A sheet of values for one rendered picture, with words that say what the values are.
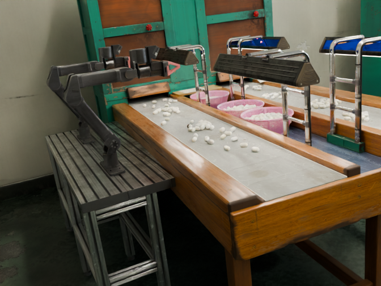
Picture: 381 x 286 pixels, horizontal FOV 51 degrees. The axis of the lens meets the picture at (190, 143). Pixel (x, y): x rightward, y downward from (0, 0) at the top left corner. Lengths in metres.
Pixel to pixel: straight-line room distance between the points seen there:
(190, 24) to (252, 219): 2.00
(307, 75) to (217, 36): 1.84
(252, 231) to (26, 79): 2.68
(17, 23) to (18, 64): 0.31
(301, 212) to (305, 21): 3.56
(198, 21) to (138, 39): 0.45
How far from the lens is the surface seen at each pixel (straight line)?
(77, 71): 2.33
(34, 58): 3.54
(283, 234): 1.27
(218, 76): 3.00
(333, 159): 1.44
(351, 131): 1.82
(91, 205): 1.56
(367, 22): 4.71
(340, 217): 1.38
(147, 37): 2.87
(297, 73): 1.27
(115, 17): 2.82
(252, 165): 1.48
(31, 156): 3.66
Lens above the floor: 1.28
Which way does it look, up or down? 17 degrees down
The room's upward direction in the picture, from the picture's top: 7 degrees counter-clockwise
